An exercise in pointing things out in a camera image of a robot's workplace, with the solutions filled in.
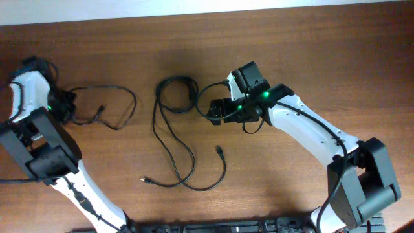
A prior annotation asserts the black usb cable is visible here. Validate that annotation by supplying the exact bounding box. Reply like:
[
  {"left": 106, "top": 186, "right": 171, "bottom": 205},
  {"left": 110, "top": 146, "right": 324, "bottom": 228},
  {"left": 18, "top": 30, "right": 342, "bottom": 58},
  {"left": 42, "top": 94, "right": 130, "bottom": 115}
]
[
  {"left": 66, "top": 85, "right": 138, "bottom": 131},
  {"left": 140, "top": 76, "right": 227, "bottom": 192}
]

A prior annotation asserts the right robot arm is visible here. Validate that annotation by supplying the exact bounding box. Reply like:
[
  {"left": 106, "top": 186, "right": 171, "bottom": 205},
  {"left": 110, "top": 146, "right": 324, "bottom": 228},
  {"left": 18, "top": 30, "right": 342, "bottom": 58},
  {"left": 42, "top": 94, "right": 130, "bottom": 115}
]
[{"left": 205, "top": 61, "right": 401, "bottom": 232}]

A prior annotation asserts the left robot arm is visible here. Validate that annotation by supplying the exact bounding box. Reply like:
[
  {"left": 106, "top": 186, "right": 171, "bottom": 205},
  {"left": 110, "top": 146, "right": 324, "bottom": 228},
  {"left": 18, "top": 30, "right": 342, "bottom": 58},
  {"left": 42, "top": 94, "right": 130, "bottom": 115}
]
[{"left": 1, "top": 56, "right": 136, "bottom": 232}]

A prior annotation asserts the right camera cable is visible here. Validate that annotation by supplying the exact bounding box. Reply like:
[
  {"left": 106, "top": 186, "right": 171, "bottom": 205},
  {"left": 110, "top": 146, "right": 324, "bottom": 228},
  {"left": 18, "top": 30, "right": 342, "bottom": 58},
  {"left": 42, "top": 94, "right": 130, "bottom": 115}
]
[{"left": 195, "top": 80, "right": 349, "bottom": 233}]

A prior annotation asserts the camera cable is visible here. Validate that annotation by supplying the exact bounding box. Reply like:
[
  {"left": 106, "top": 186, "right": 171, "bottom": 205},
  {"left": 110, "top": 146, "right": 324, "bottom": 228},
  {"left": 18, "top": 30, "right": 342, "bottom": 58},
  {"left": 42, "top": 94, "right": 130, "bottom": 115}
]
[
  {"left": 195, "top": 80, "right": 349, "bottom": 233},
  {"left": 0, "top": 58, "right": 127, "bottom": 233}
]

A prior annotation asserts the left camera cable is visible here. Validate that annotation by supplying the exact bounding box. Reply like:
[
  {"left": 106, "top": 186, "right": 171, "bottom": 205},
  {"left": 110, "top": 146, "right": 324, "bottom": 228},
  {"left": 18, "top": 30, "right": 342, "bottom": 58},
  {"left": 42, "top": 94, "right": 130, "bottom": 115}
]
[{"left": 0, "top": 58, "right": 127, "bottom": 233}]

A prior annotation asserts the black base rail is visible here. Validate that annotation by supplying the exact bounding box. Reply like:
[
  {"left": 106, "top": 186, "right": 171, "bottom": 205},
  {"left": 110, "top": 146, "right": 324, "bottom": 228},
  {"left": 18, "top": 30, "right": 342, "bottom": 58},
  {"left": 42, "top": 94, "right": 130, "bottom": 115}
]
[{"left": 69, "top": 213, "right": 386, "bottom": 233}]

